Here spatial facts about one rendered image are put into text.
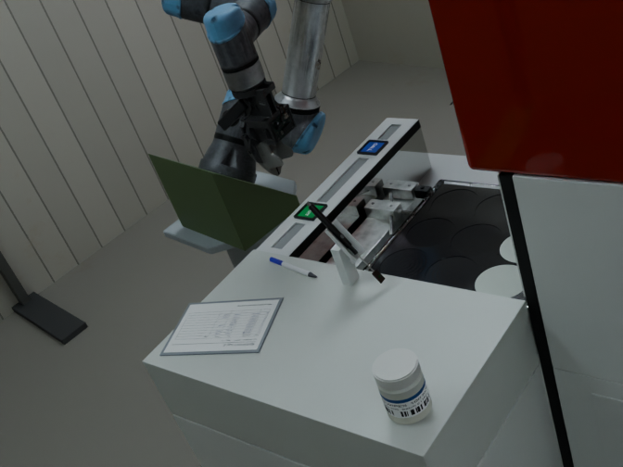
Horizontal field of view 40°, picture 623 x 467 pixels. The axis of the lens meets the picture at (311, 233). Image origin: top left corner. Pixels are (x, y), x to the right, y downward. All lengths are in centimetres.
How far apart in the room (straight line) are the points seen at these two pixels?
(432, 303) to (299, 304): 26
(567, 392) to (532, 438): 10
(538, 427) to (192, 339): 65
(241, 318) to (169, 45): 275
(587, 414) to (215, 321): 70
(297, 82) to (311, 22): 15
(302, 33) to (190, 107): 232
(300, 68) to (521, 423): 101
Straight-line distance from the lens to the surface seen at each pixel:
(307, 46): 208
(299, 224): 185
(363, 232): 190
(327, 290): 162
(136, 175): 423
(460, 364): 139
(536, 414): 160
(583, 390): 157
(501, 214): 180
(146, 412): 312
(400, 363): 127
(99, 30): 406
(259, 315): 162
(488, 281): 163
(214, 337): 162
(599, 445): 167
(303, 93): 212
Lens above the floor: 191
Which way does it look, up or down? 32 degrees down
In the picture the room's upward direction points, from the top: 21 degrees counter-clockwise
